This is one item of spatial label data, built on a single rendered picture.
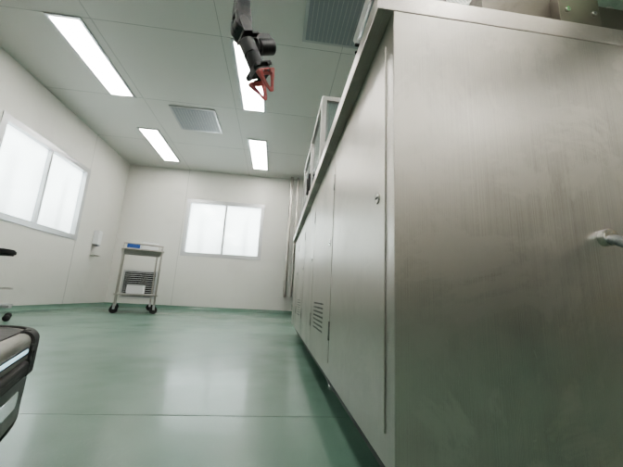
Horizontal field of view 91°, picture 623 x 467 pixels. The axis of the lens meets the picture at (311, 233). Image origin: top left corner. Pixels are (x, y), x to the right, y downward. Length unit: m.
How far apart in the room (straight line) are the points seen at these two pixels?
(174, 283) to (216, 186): 2.10
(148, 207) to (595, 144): 6.75
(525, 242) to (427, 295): 0.19
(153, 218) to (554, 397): 6.68
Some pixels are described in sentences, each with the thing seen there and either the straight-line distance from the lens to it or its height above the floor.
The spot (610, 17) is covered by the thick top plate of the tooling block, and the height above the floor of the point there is 1.00.
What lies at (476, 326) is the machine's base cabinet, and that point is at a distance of 0.55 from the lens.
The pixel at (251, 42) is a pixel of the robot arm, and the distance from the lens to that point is 1.28.
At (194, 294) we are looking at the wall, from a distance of 6.45.
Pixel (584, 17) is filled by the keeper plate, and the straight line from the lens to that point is 1.02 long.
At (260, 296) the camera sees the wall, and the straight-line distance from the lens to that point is 6.28.
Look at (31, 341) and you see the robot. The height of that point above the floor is 0.22.
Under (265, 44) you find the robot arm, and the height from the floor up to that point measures 1.21.
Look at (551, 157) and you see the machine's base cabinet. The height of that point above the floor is 0.60.
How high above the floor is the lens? 0.34
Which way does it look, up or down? 12 degrees up
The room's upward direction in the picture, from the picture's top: 3 degrees clockwise
